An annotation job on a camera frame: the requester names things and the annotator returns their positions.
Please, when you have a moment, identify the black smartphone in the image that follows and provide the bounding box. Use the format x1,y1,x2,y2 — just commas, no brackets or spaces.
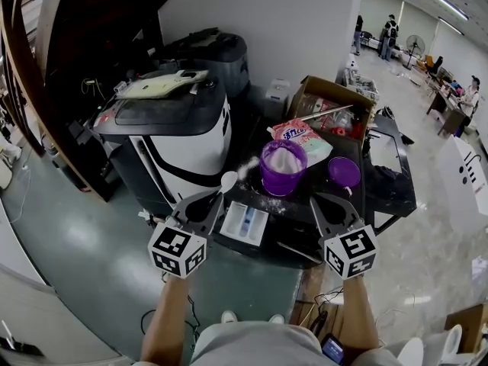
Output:
320,333,345,366

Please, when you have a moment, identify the black floor cable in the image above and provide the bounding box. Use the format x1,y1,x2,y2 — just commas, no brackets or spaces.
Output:
140,295,201,339

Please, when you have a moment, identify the white and black robot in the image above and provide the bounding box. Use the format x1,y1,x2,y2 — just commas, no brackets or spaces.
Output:
93,70,234,214

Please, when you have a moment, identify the white detergent drawer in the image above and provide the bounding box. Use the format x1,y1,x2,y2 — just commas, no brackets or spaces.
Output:
220,201,270,247

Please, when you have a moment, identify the person's grey shirt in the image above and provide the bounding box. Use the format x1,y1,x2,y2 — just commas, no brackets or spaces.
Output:
190,320,337,366

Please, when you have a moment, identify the person's left forearm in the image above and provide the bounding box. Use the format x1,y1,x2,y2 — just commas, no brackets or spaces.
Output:
140,276,191,366

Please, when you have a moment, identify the white panel with black marks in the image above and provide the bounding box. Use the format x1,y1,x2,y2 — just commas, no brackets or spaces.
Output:
436,134,488,229

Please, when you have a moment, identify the purple bucket lid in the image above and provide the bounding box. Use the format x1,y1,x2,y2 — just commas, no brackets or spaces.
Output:
327,156,361,188

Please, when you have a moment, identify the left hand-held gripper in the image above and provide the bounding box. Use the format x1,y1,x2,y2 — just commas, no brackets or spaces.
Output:
147,191,226,280

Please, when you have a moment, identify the cream plastic cover panel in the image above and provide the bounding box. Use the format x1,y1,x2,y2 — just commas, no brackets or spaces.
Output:
114,69,210,101

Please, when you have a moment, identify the purple plastic bucket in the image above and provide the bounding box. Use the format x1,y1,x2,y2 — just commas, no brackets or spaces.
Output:
259,139,309,197

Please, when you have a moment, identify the small white appliance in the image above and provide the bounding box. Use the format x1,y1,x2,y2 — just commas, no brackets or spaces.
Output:
265,78,291,120

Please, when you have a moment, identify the open cardboard box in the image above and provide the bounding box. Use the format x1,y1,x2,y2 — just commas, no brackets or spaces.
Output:
286,75,377,141

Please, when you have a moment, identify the white plastic spoon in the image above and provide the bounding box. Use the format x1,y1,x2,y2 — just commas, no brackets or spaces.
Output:
219,170,239,198

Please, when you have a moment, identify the metal rod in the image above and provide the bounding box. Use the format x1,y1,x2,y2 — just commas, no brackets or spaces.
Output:
300,104,354,121

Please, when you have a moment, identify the white toilet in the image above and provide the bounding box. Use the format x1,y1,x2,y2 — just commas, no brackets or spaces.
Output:
396,336,425,366
434,324,464,366

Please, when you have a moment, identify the brown wooden desk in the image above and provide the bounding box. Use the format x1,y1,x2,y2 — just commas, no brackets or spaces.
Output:
426,89,468,137

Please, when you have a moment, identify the pink detergent refill bag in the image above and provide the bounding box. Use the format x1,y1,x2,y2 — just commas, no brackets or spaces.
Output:
266,120,334,167

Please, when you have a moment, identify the wooden pallet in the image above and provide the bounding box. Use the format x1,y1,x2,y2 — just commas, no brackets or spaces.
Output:
289,268,346,336

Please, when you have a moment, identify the brown cardboard carton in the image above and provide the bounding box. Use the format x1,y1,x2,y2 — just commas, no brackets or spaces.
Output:
444,303,488,355

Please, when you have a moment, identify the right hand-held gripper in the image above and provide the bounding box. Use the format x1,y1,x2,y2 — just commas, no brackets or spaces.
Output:
309,193,379,280

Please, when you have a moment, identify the black frame stand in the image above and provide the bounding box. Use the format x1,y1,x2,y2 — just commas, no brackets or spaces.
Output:
361,113,418,233

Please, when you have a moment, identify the black standing fan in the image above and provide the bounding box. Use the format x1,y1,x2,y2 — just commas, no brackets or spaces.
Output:
404,34,426,72

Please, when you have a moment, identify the person's right forearm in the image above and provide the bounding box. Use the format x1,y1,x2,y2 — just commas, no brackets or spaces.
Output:
342,276,382,352

